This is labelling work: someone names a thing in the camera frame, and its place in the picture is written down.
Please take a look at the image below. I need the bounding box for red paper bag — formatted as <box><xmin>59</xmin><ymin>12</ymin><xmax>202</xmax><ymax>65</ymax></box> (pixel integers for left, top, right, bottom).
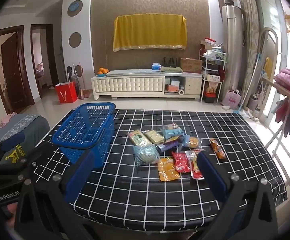
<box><xmin>55</xmin><ymin>81</ymin><xmax>78</xmax><ymax>103</ymax></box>

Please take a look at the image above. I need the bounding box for round wall plate blue centre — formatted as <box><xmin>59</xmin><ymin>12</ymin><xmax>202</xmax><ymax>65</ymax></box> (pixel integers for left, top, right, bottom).
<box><xmin>67</xmin><ymin>0</ymin><xmax>83</xmax><ymax>17</ymax></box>

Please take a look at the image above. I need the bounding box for blue plastic basket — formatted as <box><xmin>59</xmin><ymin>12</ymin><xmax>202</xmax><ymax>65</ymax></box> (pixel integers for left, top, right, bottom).
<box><xmin>51</xmin><ymin>102</ymin><xmax>116</xmax><ymax>168</ymax></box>

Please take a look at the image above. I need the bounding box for round brown wall plate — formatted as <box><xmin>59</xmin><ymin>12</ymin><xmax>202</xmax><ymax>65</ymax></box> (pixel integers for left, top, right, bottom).
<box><xmin>69</xmin><ymin>32</ymin><xmax>82</xmax><ymax>48</ymax></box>

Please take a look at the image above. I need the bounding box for black router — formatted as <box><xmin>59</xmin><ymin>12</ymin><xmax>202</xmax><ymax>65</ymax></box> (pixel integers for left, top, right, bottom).
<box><xmin>163</xmin><ymin>57</ymin><xmax>176</xmax><ymax>68</ymax></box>

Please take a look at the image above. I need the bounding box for brown wooden door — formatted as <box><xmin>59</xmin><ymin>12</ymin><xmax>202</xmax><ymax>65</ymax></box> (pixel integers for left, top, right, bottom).
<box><xmin>0</xmin><ymin>26</ymin><xmax>34</xmax><ymax>113</ymax></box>

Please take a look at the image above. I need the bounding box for clear pale blue packet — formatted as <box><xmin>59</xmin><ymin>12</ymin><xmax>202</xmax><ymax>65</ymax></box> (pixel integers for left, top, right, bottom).
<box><xmin>132</xmin><ymin>144</ymin><xmax>161</xmax><ymax>167</ymax></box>

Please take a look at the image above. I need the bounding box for broom and dustpan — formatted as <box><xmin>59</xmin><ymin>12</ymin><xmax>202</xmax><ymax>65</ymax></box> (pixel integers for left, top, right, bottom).
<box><xmin>72</xmin><ymin>62</ymin><xmax>90</xmax><ymax>100</ymax></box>

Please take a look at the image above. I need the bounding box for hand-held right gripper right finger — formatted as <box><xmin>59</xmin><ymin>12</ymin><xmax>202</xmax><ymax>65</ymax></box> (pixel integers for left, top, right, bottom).
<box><xmin>197</xmin><ymin>151</ymin><xmax>277</xmax><ymax>240</ymax></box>

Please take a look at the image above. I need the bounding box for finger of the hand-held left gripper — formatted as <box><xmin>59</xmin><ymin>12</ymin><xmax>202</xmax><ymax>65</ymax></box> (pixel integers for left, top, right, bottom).
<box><xmin>0</xmin><ymin>142</ymin><xmax>52</xmax><ymax>180</ymax></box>
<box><xmin>0</xmin><ymin>132</ymin><xmax>27</xmax><ymax>155</ymax></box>

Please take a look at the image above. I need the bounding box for cardboard box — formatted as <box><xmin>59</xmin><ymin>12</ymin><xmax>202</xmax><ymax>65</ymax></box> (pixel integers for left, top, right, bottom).
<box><xmin>180</xmin><ymin>58</ymin><xmax>202</xmax><ymax>73</ymax></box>

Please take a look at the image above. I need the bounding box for light blue snack packet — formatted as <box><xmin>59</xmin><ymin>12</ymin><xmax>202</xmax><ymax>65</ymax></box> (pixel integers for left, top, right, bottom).
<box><xmin>161</xmin><ymin>123</ymin><xmax>184</xmax><ymax>139</ymax></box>

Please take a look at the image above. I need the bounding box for white metal shelf rack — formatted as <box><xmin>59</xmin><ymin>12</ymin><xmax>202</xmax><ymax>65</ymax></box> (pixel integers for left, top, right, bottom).
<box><xmin>201</xmin><ymin>50</ymin><xmax>226</xmax><ymax>103</ymax></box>

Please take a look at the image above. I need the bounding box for pink cloth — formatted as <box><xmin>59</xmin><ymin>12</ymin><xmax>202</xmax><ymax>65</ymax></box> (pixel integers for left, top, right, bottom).
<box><xmin>0</xmin><ymin>112</ymin><xmax>17</xmax><ymax>129</ymax></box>

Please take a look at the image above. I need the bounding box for red and yellow pouch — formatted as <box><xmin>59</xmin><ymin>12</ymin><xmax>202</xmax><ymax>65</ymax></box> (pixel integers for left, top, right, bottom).
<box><xmin>185</xmin><ymin>149</ymin><xmax>206</xmax><ymax>180</ymax></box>

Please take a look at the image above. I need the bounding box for person's left hand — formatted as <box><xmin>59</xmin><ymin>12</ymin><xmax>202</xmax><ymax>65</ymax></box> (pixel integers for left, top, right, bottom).
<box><xmin>6</xmin><ymin>201</ymin><xmax>22</xmax><ymax>217</ymax></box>

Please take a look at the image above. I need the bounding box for beige cracker packet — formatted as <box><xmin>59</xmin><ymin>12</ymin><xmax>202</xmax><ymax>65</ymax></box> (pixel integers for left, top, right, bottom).
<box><xmin>144</xmin><ymin>129</ymin><xmax>165</xmax><ymax>145</ymax></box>

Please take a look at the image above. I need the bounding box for long orange snack packet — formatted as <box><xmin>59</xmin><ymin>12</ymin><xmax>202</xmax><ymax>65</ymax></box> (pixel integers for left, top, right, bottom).
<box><xmin>209</xmin><ymin>139</ymin><xmax>226</xmax><ymax>159</ymax></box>

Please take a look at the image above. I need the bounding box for brown door frame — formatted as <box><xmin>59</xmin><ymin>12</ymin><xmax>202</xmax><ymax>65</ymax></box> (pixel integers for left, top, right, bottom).
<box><xmin>31</xmin><ymin>24</ymin><xmax>59</xmax><ymax>98</ymax></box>

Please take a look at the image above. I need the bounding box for purple snack packet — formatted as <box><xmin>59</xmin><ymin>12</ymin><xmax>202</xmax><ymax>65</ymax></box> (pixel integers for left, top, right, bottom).
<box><xmin>157</xmin><ymin>136</ymin><xmax>181</xmax><ymax>153</ymax></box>

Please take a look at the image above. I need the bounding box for blue mop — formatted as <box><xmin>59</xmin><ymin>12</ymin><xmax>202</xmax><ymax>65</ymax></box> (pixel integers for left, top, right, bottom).
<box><xmin>231</xmin><ymin>52</ymin><xmax>262</xmax><ymax>115</ymax></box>

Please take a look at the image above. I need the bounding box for patterned curtain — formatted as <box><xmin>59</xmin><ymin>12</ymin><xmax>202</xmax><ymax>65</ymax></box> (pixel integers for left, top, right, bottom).
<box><xmin>236</xmin><ymin>0</ymin><xmax>260</xmax><ymax>110</ymax></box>

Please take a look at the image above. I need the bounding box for white TV cabinet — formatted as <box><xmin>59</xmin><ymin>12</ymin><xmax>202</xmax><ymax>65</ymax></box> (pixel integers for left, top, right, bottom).
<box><xmin>91</xmin><ymin>70</ymin><xmax>203</xmax><ymax>101</ymax></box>

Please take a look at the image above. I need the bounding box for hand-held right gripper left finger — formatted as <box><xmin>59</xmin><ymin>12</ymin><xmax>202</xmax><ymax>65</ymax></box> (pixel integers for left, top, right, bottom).
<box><xmin>14</xmin><ymin>151</ymin><xmax>103</xmax><ymax>240</ymax></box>

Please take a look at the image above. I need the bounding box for round bun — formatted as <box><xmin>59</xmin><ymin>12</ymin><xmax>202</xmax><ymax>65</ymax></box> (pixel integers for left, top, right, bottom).
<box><xmin>180</xmin><ymin>134</ymin><xmax>202</xmax><ymax>153</ymax></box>

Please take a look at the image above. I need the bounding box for green cracker packet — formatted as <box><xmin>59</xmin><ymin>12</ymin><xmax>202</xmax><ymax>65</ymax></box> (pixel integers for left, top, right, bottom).
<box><xmin>126</xmin><ymin>129</ymin><xmax>152</xmax><ymax>147</ymax></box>

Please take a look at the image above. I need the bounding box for black checkered tablecloth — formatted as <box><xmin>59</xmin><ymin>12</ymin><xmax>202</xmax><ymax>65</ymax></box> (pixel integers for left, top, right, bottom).
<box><xmin>31</xmin><ymin>109</ymin><xmax>287</xmax><ymax>230</ymax></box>

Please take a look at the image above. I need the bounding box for small red snack packet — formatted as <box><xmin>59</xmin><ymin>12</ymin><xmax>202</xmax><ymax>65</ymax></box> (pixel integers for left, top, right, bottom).
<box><xmin>172</xmin><ymin>151</ymin><xmax>191</xmax><ymax>173</ymax></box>

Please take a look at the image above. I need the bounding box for pink bag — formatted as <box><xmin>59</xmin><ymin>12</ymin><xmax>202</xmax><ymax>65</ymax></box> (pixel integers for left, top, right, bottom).
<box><xmin>222</xmin><ymin>89</ymin><xmax>241</xmax><ymax>109</ymax></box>

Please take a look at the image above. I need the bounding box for yellow cloth cover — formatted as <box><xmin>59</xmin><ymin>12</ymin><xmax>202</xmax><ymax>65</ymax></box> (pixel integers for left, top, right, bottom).
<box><xmin>113</xmin><ymin>14</ymin><xmax>187</xmax><ymax>52</ymax></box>

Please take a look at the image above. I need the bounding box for standing air conditioner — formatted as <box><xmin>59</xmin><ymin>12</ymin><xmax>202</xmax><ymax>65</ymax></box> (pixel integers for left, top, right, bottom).
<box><xmin>222</xmin><ymin>4</ymin><xmax>244</xmax><ymax>105</ymax></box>

